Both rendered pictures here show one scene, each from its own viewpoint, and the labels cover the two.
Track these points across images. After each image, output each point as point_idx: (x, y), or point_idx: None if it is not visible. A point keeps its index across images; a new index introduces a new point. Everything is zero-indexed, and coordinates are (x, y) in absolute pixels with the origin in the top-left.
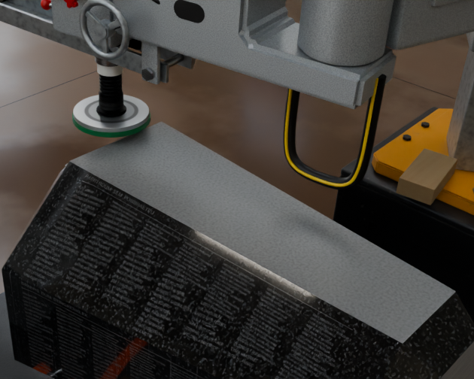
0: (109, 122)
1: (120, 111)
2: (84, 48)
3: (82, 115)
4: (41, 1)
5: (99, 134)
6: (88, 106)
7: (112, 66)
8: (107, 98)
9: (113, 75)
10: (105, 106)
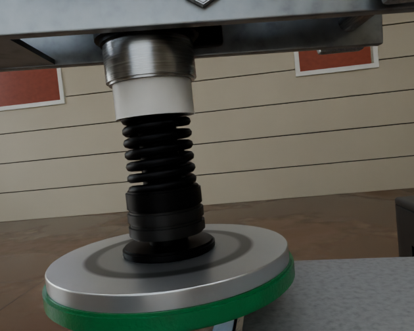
0: (220, 264)
1: (204, 238)
2: (90, 12)
3: (103, 282)
4: None
5: (225, 309)
6: (90, 264)
7: (183, 75)
8: (177, 192)
9: (186, 110)
10: (171, 226)
